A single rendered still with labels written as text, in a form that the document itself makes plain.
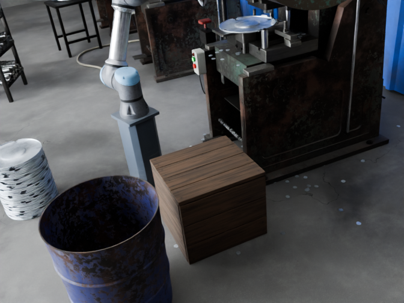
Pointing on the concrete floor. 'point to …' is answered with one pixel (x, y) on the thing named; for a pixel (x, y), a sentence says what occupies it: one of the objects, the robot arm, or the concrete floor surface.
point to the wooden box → (210, 197)
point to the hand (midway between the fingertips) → (203, 3)
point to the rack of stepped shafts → (12, 70)
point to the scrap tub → (109, 241)
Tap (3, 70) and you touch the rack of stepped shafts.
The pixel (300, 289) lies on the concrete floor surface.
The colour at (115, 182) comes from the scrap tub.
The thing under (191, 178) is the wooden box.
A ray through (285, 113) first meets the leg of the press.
